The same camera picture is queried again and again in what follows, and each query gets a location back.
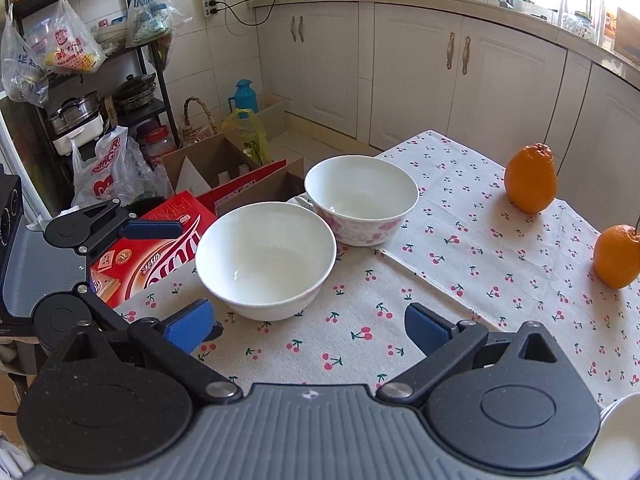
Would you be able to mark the blue thermos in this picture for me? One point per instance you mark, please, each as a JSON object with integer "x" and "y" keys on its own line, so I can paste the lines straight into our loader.
{"x": 246, "y": 97}

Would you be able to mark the orange fruit with leaf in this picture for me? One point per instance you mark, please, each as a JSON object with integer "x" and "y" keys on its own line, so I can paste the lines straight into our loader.
{"x": 617, "y": 255}

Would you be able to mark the black metal rack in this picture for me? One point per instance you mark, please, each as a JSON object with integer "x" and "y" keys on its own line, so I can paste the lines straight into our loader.
{"x": 160, "y": 67}

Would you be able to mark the white fruit-print plate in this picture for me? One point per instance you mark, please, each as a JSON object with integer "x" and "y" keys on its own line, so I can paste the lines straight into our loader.
{"x": 622, "y": 435}

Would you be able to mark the white red-print plastic bag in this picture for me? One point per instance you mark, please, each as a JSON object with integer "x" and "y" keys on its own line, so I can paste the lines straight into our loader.
{"x": 105, "y": 175}

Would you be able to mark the white power strip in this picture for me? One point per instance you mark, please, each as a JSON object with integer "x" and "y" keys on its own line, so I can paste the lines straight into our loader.
{"x": 209, "y": 2}

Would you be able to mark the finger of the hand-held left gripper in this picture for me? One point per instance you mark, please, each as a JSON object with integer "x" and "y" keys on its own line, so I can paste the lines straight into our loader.
{"x": 155, "y": 230}
{"x": 105, "y": 312}

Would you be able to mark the white bowl dense pink flowers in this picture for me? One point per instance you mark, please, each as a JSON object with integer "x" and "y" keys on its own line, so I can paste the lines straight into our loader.
{"x": 360, "y": 195}

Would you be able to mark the stone kitchen countertop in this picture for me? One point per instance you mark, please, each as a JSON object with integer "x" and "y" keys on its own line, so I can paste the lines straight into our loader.
{"x": 450, "y": 10}

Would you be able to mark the clear plastic bag blue print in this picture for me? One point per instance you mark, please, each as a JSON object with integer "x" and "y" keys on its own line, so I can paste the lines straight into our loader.
{"x": 150, "y": 10}

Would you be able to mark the wooden cutting board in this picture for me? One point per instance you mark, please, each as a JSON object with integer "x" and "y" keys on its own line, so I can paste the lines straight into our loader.
{"x": 629, "y": 35}

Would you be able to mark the brown cardboard box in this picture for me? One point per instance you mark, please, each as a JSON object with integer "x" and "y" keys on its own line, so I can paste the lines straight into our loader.
{"x": 200, "y": 160}

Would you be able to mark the red-lid jar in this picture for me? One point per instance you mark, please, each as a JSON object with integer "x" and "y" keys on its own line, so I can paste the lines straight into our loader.
{"x": 160, "y": 142}

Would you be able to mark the plain white bowl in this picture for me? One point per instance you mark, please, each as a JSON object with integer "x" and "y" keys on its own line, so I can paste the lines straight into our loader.
{"x": 265, "y": 260}

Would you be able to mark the black pot with lid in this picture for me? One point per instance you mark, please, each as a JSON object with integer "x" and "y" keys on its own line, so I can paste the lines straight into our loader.
{"x": 134, "y": 92}

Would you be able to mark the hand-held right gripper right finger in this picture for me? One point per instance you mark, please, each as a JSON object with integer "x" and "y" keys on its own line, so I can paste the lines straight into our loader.
{"x": 425, "y": 331}

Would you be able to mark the plastic bag with yellow packets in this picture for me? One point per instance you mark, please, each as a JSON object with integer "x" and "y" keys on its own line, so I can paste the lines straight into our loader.
{"x": 72, "y": 45}

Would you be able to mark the white cooking appliance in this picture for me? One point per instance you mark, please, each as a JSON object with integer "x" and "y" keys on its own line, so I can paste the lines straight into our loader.
{"x": 77, "y": 137}

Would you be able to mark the metal steamer pot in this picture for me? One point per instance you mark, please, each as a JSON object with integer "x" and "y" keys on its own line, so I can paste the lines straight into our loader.
{"x": 75, "y": 112}

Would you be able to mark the cherry-print tablecloth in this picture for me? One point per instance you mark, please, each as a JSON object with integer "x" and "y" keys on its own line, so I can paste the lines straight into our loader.
{"x": 450, "y": 285}

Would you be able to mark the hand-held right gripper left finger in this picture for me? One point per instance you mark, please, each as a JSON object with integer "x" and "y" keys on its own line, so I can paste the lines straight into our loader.
{"x": 190, "y": 324}

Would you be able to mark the red snack box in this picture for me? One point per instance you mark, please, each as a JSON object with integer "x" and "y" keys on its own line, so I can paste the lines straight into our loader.
{"x": 160, "y": 260}

